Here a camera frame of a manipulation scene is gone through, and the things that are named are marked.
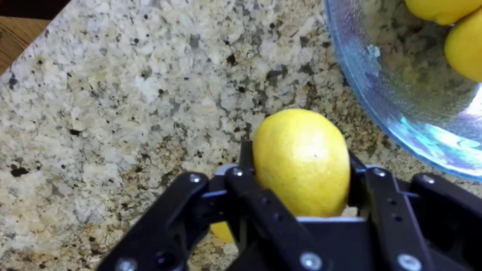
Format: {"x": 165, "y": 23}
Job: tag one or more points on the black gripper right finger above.
{"x": 392, "y": 220}

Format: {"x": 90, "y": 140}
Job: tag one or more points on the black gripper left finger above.
{"x": 166, "y": 220}

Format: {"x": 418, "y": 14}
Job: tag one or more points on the clear glass bowl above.
{"x": 401, "y": 115}

